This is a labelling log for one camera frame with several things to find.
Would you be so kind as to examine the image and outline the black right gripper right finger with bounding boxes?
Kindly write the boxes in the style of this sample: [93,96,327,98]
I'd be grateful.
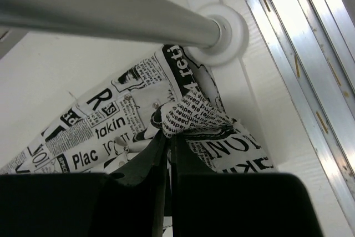
[171,136,323,236]

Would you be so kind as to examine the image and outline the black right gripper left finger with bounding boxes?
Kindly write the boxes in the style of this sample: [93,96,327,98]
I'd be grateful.
[1,132,167,236]

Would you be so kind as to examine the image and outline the newspaper print trousers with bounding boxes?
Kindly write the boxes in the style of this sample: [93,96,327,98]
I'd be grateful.
[0,43,276,237]

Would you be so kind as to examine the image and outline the white metal clothes rack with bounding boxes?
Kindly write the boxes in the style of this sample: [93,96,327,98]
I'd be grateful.
[1,0,249,66]

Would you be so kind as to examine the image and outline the aluminium rail right side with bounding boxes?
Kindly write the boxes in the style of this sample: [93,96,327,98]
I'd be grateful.
[246,0,354,229]

